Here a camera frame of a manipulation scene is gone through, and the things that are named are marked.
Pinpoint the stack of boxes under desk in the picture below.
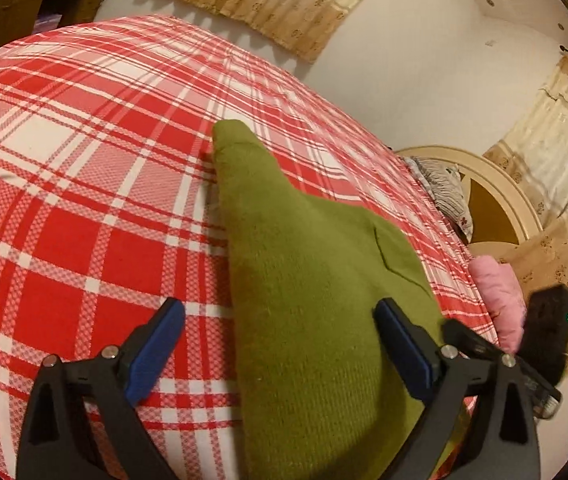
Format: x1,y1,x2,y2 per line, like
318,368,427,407
33,12,63,37

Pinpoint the green striped knit sweater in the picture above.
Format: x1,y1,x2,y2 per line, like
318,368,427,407
212,120,470,480

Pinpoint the pink pillow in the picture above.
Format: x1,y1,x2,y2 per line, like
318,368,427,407
468,255,528,354

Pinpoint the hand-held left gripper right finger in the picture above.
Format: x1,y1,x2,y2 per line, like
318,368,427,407
374,298,540,480

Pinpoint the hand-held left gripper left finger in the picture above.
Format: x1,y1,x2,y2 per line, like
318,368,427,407
16,298,186,480

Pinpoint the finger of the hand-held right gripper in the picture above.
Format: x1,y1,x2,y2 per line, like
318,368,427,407
442,319,517,360

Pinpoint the beige wooden headboard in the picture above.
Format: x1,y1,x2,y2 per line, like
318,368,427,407
394,145,547,262

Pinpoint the red plaid bed sheet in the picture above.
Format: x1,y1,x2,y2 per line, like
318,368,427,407
0,14,502,480

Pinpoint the grey striped pillow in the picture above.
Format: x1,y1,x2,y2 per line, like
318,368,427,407
403,156,474,244

